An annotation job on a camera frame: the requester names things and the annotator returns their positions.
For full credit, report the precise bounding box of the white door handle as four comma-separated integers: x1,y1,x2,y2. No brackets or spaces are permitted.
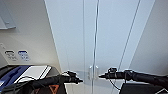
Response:
88,65,93,81
95,65,100,81

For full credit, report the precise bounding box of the white wardrobe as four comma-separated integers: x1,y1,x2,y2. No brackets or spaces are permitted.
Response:
43,0,158,94

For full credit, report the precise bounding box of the white first aid cabinet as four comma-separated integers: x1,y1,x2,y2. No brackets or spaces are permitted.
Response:
0,0,17,31

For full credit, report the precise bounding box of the black and white wall sticker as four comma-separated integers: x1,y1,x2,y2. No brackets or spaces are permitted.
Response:
3,49,18,62

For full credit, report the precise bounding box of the white wardrobe door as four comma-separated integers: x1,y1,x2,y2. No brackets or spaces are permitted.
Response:
52,0,98,94
95,0,142,94

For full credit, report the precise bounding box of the blue and white wall sticker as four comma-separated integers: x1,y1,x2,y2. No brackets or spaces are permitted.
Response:
17,49,31,62

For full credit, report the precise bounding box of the orange metal frame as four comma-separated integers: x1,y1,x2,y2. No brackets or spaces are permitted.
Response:
31,83,61,94

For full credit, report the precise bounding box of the thin black cable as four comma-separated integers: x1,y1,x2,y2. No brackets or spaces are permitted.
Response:
108,78,122,92

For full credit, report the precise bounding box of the white board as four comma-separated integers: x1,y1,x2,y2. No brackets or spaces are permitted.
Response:
13,64,53,85

